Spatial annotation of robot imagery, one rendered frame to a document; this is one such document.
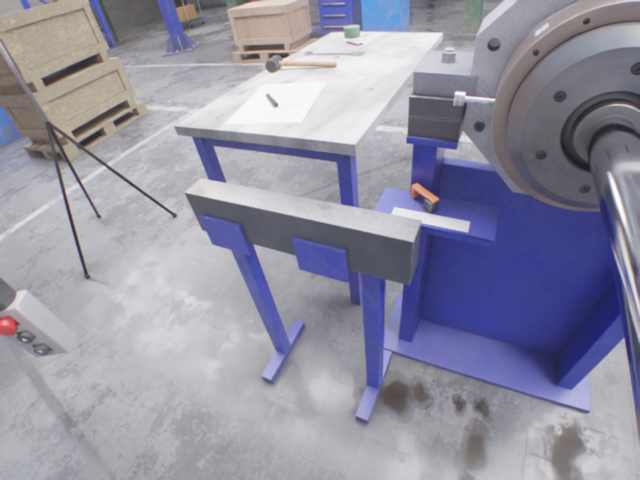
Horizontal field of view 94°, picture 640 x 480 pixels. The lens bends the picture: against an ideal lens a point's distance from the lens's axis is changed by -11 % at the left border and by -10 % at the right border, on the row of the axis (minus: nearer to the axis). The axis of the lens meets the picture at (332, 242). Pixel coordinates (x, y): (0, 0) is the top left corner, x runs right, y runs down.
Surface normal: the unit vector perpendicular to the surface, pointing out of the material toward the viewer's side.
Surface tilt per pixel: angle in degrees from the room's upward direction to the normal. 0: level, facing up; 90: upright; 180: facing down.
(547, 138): 90
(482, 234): 0
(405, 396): 0
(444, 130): 90
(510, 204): 90
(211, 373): 0
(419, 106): 90
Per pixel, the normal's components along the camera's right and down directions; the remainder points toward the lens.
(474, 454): -0.10, -0.72
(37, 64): 0.95, 0.15
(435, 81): -0.40, 0.66
